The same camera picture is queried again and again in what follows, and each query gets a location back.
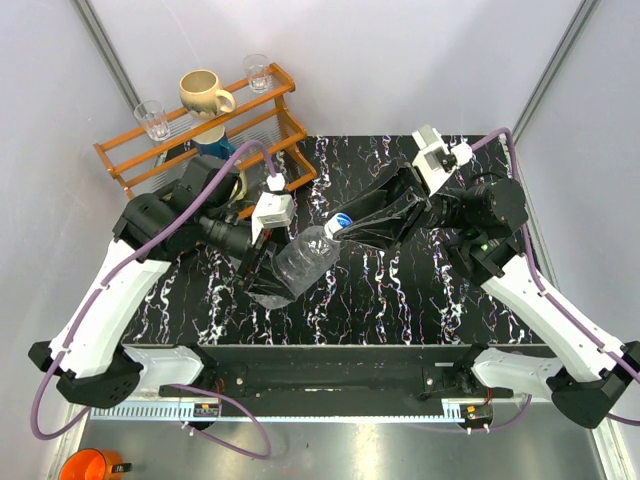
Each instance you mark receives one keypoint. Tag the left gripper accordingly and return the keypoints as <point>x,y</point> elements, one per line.
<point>264,276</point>

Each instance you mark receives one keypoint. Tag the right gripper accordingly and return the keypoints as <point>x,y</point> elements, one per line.
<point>410,198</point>

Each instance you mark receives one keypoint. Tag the clear plastic bottle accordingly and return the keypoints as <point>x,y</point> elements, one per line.
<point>303,262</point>

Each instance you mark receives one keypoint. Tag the white bottle cap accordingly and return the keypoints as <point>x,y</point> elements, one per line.
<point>336,223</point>

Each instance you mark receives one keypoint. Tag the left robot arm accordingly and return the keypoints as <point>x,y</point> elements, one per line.
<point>91,365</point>

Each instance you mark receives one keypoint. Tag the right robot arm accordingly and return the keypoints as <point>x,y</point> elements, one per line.
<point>589,371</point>

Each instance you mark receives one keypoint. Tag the yellow ceramic mug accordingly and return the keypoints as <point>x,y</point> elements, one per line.
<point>241,187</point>

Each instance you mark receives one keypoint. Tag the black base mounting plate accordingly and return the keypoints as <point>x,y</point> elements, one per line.
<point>416,372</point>

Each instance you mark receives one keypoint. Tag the blue ceramic mug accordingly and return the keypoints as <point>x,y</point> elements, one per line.
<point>214,142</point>

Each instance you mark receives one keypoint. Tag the orange wooden shelf rack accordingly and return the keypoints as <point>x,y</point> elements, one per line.
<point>138,164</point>

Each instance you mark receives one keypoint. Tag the clear drinking glass right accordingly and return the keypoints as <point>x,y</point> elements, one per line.
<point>256,67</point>

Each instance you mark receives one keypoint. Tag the clear drinking glass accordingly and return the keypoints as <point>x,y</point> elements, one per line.
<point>152,117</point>
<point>256,67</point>

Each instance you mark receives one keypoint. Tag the clear drinking glass left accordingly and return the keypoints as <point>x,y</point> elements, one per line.
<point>152,117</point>

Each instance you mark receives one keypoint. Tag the beige ceramic mug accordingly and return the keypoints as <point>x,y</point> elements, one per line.
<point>203,96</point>

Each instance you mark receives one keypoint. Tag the orange cup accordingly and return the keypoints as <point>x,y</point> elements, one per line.
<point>94,464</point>

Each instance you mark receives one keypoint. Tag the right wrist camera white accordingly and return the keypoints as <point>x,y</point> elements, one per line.
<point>435,161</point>

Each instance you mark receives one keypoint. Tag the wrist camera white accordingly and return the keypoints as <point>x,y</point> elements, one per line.
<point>274,209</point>
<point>435,161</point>

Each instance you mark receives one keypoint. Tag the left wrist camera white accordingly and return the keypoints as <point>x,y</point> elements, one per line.
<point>274,209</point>

